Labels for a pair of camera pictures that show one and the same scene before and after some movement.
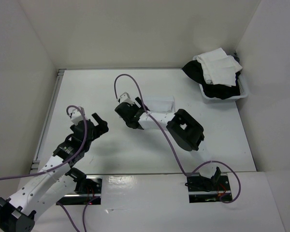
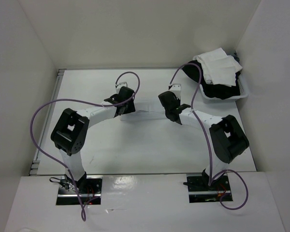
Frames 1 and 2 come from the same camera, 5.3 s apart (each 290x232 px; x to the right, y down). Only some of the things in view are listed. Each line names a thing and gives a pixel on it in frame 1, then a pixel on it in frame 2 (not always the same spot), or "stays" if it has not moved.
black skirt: (193, 70) stays
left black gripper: (102, 127) -> (131, 108)
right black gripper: (136, 106) -> (178, 99)
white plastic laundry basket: (243, 86) stays
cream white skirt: (218, 68) stays
